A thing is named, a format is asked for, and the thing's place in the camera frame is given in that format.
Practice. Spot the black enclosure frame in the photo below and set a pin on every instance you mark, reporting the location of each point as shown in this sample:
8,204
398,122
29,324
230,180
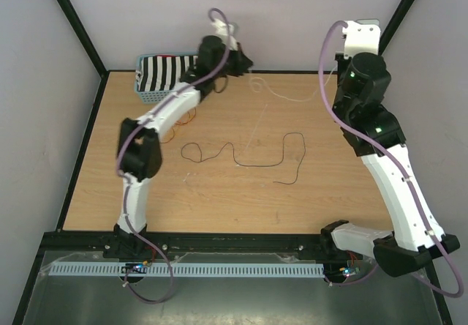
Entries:
80,31

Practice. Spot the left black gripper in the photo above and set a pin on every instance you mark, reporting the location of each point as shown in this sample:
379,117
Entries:
243,62

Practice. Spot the light blue plastic basket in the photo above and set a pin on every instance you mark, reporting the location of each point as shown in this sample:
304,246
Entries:
153,96

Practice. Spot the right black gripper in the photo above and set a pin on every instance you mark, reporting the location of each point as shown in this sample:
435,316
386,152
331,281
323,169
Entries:
343,61

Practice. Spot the light blue slotted cable duct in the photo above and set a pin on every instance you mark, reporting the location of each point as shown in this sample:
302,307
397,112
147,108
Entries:
187,270

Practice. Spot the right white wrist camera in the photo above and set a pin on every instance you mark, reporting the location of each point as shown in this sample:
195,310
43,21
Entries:
361,36

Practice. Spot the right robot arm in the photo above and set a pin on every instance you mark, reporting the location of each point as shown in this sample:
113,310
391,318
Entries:
416,238

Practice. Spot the white zip tie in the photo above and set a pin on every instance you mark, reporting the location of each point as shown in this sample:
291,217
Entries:
255,128

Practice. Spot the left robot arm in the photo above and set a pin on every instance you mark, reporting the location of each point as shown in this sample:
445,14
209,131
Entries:
139,155

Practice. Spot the black white striped cloth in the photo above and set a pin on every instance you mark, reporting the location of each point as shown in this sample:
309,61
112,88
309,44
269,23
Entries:
161,72

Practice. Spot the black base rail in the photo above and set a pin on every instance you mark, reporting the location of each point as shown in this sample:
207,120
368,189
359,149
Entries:
302,246

